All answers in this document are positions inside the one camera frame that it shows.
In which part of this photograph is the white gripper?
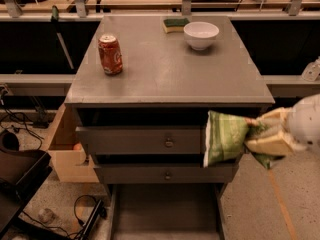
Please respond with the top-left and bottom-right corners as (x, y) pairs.
(244, 94), (320, 156)

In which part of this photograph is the light wooden box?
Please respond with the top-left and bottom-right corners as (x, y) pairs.
(46, 104), (98, 183)

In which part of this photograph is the grey open bottom drawer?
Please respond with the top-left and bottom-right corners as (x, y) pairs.
(107, 183), (227, 240)

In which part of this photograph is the black floor cable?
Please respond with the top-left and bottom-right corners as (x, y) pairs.
(0, 87), (45, 151)

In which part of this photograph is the black tray bin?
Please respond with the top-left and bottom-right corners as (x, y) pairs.
(0, 129), (54, 235)

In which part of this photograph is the green jalapeno chip bag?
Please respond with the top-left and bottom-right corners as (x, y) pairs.
(203, 111), (286, 169)

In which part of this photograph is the grey metal railing frame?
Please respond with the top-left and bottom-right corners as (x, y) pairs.
(0, 0), (320, 22)

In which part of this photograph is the green handled tool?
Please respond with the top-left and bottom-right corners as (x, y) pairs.
(51, 5), (75, 70)

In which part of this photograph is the yellow green sponge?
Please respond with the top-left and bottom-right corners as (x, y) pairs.
(163, 18), (189, 33)

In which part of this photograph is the grey top drawer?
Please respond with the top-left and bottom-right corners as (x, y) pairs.
(76, 125), (206, 155)

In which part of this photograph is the grey middle drawer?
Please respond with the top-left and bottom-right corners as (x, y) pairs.
(94, 161), (239, 184)

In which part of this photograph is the orange soda can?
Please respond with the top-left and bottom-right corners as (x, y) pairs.
(98, 34), (123, 75)

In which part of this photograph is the black power strip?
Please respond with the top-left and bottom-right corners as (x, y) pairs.
(79, 200), (104, 240)

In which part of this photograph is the grey metal drawer cabinet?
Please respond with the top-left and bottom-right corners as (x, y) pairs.
(64, 14), (276, 198)

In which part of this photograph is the orange ball in box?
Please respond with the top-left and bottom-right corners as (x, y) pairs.
(73, 143), (82, 151)

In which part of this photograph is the white ceramic bowl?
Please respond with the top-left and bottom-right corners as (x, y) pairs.
(184, 22), (220, 50)

